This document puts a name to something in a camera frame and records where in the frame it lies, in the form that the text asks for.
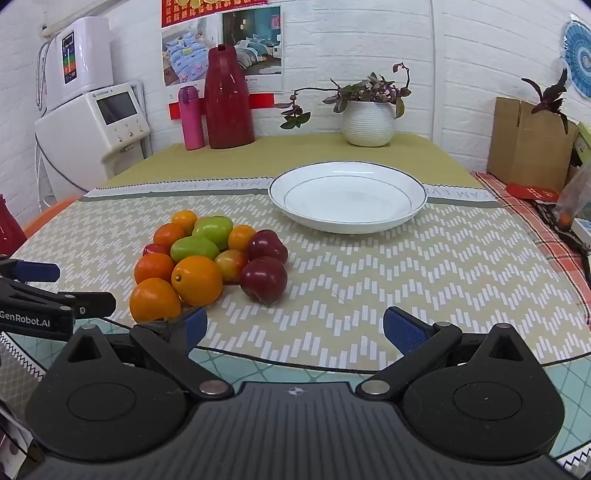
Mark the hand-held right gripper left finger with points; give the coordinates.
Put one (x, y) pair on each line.
(196, 325)

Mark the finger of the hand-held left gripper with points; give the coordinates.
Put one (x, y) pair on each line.
(92, 303)
(39, 272)

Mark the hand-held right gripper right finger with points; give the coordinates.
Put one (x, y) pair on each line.
(402, 330)

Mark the large orange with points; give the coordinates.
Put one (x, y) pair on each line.
(154, 300)
(197, 280)

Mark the small red apple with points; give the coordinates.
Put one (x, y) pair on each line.
(154, 249)
(231, 264)

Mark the small orange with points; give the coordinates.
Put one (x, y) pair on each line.
(185, 220)
(241, 237)

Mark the white plate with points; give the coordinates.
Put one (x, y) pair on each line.
(346, 198)

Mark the beige chevron tablecloth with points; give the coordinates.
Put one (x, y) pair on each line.
(415, 277)

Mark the red plastic container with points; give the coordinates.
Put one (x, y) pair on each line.
(9, 226)

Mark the white dispenser with screen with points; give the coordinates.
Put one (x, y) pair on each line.
(83, 138)

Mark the red plaid cloth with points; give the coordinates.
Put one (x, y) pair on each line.
(521, 207)

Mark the teal diamond pattern tablecloth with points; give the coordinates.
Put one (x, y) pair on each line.
(568, 383)

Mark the red envelope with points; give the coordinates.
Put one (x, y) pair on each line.
(531, 191)

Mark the pink bottle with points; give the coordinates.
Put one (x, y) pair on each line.
(191, 120)

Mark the purple plant in white pot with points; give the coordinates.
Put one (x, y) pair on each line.
(369, 124)

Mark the cardboard box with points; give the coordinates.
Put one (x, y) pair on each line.
(517, 147)

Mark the clear plastic bag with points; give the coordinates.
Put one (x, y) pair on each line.
(575, 198)

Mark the red thermos jug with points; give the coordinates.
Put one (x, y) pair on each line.
(228, 106)

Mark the white water purifier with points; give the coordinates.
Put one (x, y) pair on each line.
(92, 55)

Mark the red paper strip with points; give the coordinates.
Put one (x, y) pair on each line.
(263, 99)

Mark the green box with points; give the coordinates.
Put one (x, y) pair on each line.
(582, 143)

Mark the dark purple plant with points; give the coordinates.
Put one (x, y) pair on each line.
(551, 99)

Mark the red paper banner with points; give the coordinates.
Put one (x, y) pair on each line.
(184, 14)

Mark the white wall pipe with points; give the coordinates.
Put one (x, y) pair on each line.
(433, 69)

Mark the wall poster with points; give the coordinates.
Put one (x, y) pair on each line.
(184, 50)

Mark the blue round wall decoration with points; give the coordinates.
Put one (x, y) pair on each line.
(579, 50)

